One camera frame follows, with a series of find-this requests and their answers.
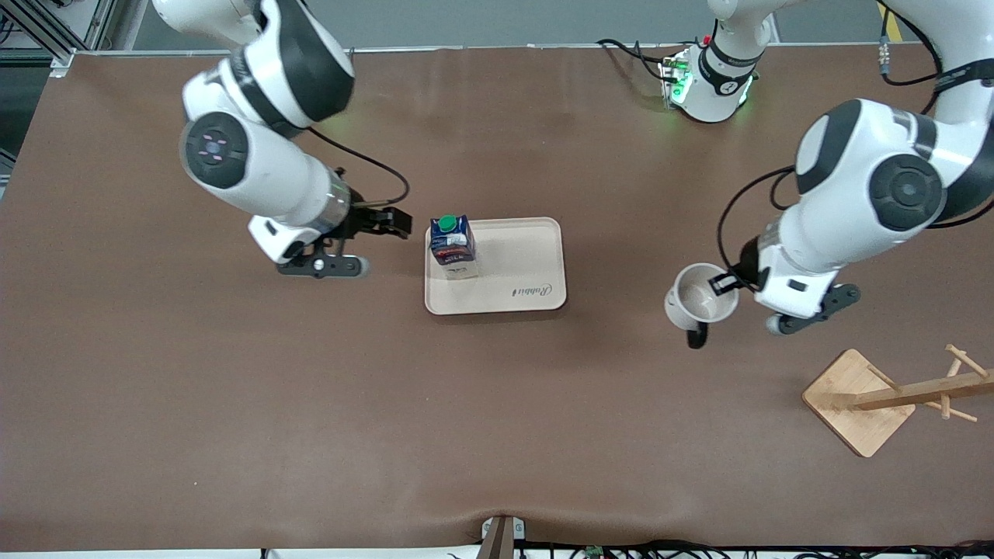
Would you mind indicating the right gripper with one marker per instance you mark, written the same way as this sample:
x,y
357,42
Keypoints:
x,y
359,221

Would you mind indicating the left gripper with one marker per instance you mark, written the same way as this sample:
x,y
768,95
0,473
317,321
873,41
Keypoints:
x,y
749,259

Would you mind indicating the blue milk carton green cap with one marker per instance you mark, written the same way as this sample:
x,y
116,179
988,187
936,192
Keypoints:
x,y
453,248

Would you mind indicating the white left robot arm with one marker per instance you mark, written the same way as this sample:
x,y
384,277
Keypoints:
x,y
854,194

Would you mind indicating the wooden cup rack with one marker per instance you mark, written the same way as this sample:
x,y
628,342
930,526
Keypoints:
x,y
854,404

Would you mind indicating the beige rectangular tray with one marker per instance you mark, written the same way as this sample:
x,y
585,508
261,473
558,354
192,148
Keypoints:
x,y
512,264

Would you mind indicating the camera stand bracket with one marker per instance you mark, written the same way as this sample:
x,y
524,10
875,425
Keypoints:
x,y
501,539

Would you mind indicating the aluminium frame structure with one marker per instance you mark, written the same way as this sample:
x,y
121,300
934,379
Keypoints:
x,y
46,31

